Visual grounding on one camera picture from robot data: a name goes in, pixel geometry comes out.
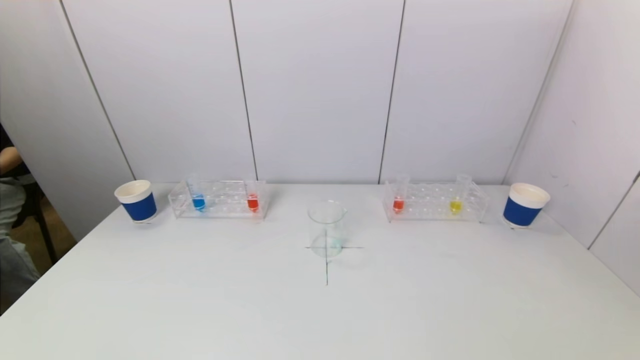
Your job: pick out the test tube with yellow pigment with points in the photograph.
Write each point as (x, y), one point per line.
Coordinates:
(455, 206)

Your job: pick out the bystander bare forearm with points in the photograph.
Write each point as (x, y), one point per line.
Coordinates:
(9, 159)

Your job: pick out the clear glass beaker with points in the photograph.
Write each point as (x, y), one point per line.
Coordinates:
(320, 215)

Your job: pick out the test tube with red pigment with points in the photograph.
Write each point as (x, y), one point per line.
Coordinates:
(398, 204)
(252, 203)

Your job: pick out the clear acrylic test tube rack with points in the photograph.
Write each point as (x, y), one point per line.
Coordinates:
(225, 200)
(430, 202)

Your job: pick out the test tube with blue pigment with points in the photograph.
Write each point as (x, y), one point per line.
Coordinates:
(198, 203)

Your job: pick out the blue white paper cup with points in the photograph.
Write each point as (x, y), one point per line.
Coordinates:
(522, 210)
(139, 207)

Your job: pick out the bystander black shirt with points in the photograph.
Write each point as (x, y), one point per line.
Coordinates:
(4, 140)

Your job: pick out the bystander grey trousers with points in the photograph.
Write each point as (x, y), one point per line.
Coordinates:
(12, 265)

